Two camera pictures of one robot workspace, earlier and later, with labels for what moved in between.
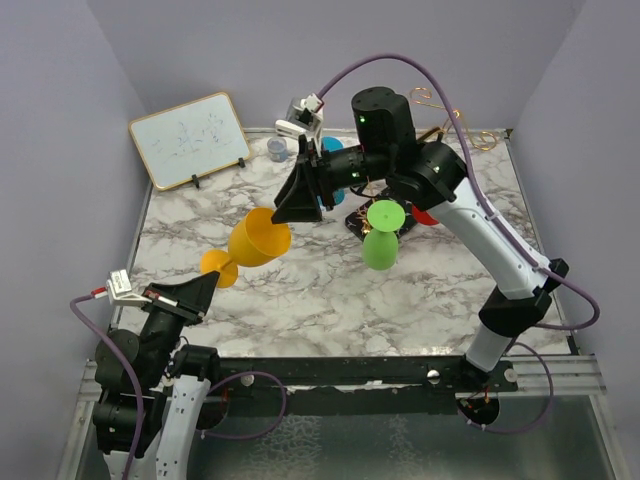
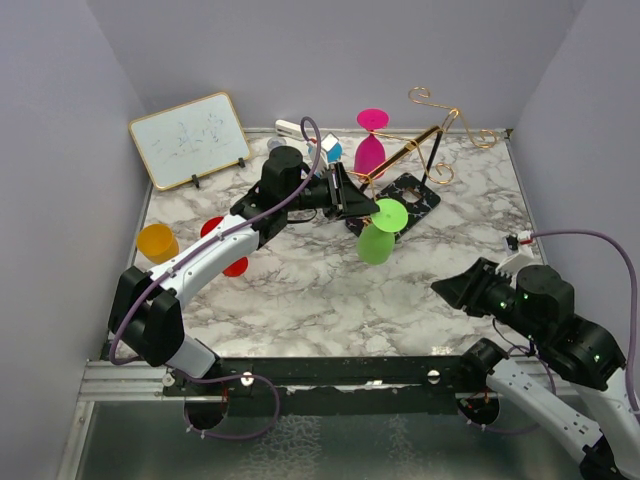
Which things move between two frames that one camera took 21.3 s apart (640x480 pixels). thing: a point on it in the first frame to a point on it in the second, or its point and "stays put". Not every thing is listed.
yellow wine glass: x=254 y=239 to x=158 y=243
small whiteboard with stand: x=190 y=140 stays put
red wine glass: x=423 y=216 to x=238 y=267
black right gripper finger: x=296 y=200 to x=458 y=288
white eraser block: x=286 y=128 stays put
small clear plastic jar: x=277 y=147 stays put
